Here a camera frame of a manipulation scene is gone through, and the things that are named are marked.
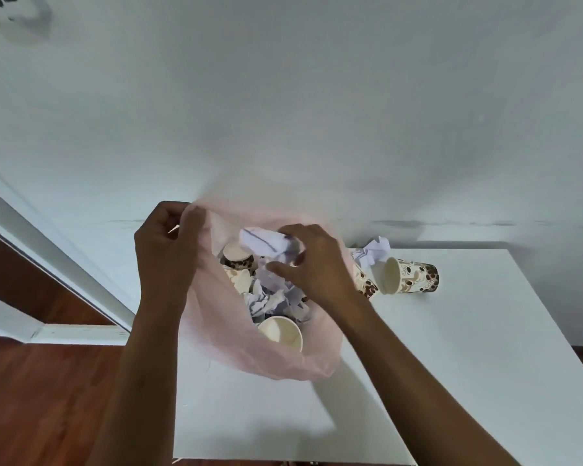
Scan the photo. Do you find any person's right hand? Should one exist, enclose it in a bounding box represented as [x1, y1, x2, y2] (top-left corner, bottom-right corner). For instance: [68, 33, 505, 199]
[267, 223, 362, 313]

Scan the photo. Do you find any person's left hand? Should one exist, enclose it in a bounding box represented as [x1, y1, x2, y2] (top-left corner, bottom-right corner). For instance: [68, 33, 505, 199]
[134, 201, 208, 308]

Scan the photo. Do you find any white paper ball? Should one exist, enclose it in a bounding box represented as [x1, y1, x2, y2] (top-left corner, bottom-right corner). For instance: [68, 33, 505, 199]
[243, 279, 288, 320]
[238, 227, 306, 265]
[283, 281, 313, 325]
[357, 236, 392, 273]

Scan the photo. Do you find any pink translucent plastic bag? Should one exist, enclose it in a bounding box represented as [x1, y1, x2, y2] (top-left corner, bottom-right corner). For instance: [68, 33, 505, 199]
[177, 201, 359, 383]

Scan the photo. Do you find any person's right forearm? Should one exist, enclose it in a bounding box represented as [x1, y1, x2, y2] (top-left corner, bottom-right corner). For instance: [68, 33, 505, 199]
[328, 288, 521, 466]

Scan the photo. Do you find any person's left forearm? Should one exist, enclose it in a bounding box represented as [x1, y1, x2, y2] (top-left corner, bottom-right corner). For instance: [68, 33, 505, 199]
[85, 298, 195, 466]

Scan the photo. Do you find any white door frame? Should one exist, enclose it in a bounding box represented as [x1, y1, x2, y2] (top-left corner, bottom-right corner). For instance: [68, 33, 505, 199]
[0, 160, 138, 346]

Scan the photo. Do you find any white wall socket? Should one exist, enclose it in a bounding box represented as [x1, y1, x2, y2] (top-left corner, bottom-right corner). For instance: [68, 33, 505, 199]
[0, 0, 52, 45]

